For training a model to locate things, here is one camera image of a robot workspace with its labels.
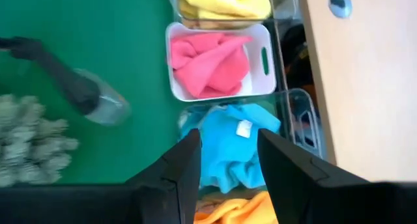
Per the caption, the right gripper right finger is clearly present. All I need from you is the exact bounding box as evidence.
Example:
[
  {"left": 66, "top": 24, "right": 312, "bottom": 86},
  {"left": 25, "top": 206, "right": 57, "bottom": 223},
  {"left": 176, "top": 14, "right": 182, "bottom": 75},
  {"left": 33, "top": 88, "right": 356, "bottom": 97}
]
[{"left": 257, "top": 128, "right": 417, "bottom": 224}]

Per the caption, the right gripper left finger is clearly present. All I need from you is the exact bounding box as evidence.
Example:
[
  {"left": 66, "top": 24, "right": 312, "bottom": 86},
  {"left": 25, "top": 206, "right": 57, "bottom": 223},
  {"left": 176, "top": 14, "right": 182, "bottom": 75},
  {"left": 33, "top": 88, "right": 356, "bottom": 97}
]
[{"left": 0, "top": 128, "right": 202, "bottom": 224}]

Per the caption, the teal microfiber towel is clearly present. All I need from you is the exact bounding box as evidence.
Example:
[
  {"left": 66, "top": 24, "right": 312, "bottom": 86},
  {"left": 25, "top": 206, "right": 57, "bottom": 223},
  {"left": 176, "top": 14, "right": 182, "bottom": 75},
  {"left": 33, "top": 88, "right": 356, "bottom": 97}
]
[{"left": 180, "top": 102, "right": 282, "bottom": 195}]

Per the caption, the orange microfiber towel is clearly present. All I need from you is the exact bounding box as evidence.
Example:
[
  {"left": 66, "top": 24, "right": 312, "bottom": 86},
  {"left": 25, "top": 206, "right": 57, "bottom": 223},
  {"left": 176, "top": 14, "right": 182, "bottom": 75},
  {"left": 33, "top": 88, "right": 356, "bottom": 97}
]
[{"left": 194, "top": 190, "right": 278, "bottom": 224}]

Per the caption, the pink microfiber towel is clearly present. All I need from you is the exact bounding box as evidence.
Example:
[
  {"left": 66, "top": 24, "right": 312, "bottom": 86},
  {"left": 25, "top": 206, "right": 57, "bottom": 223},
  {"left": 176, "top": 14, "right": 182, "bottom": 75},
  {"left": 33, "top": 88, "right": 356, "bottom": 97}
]
[{"left": 168, "top": 33, "right": 254, "bottom": 100}]

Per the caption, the yellow microfiber towel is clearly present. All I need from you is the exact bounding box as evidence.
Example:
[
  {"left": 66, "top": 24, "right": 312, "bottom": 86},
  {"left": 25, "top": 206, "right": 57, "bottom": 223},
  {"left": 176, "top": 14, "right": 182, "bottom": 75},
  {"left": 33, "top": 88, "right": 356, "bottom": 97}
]
[{"left": 177, "top": 0, "right": 273, "bottom": 21}]

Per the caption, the clear plastic basket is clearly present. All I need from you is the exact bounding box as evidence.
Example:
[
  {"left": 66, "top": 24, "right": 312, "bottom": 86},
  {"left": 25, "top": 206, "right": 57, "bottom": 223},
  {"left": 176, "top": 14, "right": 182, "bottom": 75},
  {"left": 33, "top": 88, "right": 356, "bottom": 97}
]
[
  {"left": 165, "top": 0, "right": 302, "bottom": 30},
  {"left": 177, "top": 88, "right": 324, "bottom": 194}
]

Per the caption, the white plastic basket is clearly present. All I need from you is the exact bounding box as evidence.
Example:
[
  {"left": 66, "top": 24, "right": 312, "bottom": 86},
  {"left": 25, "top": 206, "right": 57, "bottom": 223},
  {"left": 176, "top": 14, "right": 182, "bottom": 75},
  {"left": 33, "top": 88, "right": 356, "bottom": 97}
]
[{"left": 164, "top": 21, "right": 278, "bottom": 103}]

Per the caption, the clear spray bottle black trigger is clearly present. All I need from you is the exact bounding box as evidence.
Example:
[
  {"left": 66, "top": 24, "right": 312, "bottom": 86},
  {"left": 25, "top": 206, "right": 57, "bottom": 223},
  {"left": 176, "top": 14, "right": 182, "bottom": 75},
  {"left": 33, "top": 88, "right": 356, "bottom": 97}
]
[{"left": 0, "top": 36, "right": 132, "bottom": 126}]

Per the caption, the light wood desk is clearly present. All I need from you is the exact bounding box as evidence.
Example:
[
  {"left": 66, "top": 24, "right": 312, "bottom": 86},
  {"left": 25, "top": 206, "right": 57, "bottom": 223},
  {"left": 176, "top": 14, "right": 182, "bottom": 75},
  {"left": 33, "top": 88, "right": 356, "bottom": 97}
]
[{"left": 298, "top": 0, "right": 417, "bottom": 183}]

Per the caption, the green patterned cloth ball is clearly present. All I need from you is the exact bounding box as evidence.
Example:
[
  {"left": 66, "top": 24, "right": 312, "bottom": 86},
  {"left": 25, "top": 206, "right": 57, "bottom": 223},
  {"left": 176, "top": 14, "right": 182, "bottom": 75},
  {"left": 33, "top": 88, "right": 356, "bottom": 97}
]
[{"left": 0, "top": 92, "right": 80, "bottom": 188}]

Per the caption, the green table mat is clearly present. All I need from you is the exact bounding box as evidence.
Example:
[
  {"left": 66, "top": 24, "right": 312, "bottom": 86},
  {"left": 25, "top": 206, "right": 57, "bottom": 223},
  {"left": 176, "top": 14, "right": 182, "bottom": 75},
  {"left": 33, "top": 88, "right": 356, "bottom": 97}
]
[{"left": 0, "top": 0, "right": 203, "bottom": 186}]

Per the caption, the grey desk cable grommet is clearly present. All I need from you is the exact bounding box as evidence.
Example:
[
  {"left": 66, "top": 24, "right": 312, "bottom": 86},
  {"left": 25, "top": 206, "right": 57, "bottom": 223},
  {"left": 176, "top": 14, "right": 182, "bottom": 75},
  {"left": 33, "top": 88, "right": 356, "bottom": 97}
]
[{"left": 328, "top": 0, "right": 353, "bottom": 20}]

